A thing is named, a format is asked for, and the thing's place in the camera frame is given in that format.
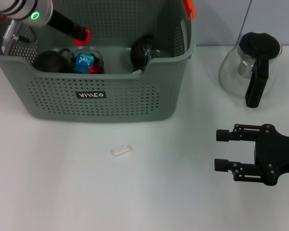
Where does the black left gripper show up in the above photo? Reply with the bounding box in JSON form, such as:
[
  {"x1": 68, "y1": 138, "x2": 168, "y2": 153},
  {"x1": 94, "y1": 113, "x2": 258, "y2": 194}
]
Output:
[{"x1": 46, "y1": 9, "x2": 90, "y2": 42}]

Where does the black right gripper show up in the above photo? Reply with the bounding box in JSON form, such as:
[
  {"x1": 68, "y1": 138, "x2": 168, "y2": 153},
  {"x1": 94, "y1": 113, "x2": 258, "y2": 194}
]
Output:
[{"x1": 214, "y1": 124, "x2": 289, "y2": 186}]

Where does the red sloped toy brick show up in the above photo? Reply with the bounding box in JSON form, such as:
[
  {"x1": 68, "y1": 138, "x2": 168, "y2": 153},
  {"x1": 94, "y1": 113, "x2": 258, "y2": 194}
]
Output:
[{"x1": 73, "y1": 28, "x2": 92, "y2": 47}]

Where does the glass teacup with black holder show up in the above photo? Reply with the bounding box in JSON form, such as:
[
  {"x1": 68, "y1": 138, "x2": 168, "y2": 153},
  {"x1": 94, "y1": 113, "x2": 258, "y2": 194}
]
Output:
[{"x1": 67, "y1": 46, "x2": 105, "y2": 75}]

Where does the blue toy brick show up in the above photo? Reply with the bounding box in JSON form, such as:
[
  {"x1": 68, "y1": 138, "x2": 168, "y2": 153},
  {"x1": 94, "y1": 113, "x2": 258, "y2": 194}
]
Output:
[{"x1": 73, "y1": 54, "x2": 92, "y2": 74}]

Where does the black round object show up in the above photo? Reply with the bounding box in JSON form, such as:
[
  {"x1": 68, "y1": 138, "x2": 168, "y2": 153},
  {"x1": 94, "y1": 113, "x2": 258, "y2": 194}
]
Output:
[{"x1": 130, "y1": 34, "x2": 163, "y2": 71}]

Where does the silver left gripper elbow plug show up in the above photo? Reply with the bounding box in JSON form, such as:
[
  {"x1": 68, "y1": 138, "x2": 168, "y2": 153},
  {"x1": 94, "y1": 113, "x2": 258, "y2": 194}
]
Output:
[{"x1": 3, "y1": 20, "x2": 17, "y2": 41}]

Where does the grey perforated plastic storage basket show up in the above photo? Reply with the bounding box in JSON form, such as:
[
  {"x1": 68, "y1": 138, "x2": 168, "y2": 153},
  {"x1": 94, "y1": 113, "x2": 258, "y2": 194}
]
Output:
[{"x1": 0, "y1": 0, "x2": 197, "y2": 124}]

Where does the dark clay teapot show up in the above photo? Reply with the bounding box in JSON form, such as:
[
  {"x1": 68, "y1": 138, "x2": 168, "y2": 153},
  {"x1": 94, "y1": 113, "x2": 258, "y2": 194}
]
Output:
[{"x1": 33, "y1": 47, "x2": 70, "y2": 73}]

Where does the glass carafe with black handle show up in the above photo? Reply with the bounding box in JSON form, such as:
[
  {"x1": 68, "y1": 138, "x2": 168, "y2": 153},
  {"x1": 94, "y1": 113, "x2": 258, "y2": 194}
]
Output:
[{"x1": 218, "y1": 31, "x2": 283, "y2": 108}]

